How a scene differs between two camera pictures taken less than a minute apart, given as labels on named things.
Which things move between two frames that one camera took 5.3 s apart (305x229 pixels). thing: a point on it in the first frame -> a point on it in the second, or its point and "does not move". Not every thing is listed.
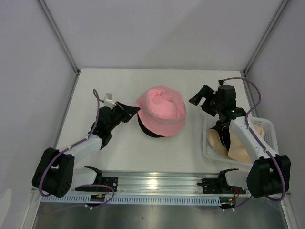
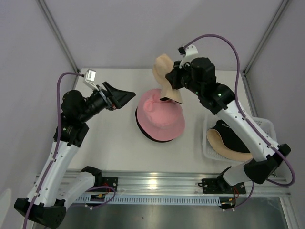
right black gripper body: x=213 y=98 -> x=182 y=77
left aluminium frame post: x=46 y=12 does not move
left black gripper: x=127 y=111 -> x=119 y=97
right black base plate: x=220 y=186 does not move
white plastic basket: x=269 y=131 does not move
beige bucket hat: x=237 y=150 -> x=162 y=65
